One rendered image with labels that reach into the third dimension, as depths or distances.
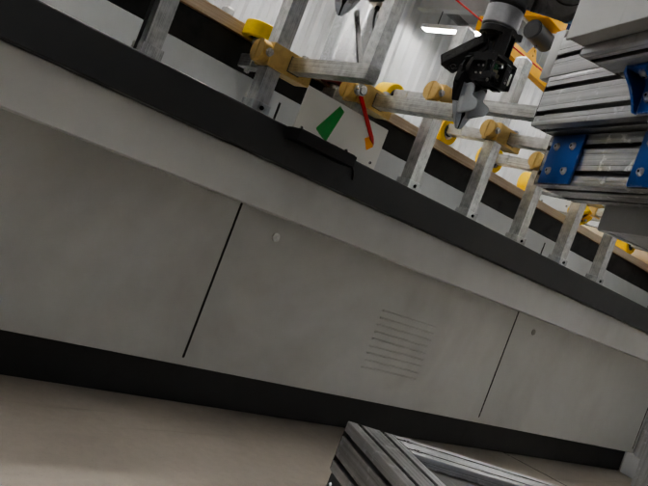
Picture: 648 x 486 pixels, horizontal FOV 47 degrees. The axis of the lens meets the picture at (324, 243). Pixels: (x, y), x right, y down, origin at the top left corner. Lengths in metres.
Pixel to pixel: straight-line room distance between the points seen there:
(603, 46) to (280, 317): 1.18
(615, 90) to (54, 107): 0.91
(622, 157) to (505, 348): 1.64
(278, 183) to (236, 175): 0.11
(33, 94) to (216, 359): 0.85
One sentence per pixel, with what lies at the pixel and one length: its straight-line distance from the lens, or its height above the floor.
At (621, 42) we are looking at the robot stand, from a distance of 1.06.
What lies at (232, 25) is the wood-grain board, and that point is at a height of 0.88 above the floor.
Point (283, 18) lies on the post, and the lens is 1.59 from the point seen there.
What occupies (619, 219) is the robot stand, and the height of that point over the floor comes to 0.70.
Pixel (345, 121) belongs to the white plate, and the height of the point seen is 0.77.
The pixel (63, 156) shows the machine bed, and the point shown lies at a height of 0.48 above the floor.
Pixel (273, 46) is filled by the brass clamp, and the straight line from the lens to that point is 1.56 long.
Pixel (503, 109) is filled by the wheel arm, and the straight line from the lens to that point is 1.83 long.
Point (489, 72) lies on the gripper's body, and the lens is 1.52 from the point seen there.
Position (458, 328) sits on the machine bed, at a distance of 2.51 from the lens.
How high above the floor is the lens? 0.50
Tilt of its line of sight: level
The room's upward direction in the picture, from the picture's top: 21 degrees clockwise
